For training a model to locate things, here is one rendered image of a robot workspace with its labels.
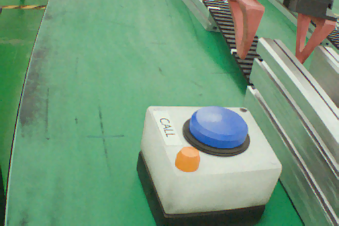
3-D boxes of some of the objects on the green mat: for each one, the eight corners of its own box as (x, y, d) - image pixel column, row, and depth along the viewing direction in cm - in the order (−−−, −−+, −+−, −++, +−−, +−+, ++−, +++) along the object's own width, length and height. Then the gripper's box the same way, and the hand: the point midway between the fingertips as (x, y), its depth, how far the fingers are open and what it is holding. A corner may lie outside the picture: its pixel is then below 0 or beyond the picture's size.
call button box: (134, 169, 40) (146, 100, 37) (246, 165, 43) (266, 102, 40) (159, 236, 34) (175, 171, 30) (276, 222, 36) (304, 161, 33)
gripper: (321, -56, 51) (300, 51, 58) (234, -80, 47) (210, 40, 55) (350, -39, 45) (324, 79, 53) (260, -67, 41) (232, 71, 49)
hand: (273, 53), depth 53 cm, fingers open, 8 cm apart
